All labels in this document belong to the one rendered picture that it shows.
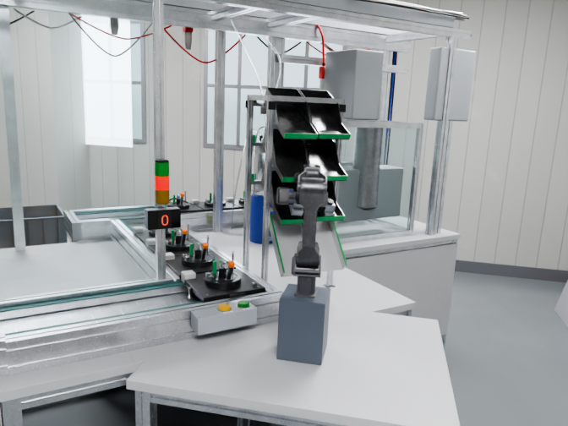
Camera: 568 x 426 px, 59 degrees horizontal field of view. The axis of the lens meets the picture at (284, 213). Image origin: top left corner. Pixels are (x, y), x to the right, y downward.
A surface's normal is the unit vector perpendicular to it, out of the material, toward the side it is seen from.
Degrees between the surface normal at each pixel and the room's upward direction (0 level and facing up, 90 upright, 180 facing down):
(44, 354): 90
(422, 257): 90
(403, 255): 90
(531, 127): 90
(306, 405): 0
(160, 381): 0
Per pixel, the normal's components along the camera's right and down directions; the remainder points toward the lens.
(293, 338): -0.21, 0.20
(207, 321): 0.50, 0.21
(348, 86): -0.86, 0.07
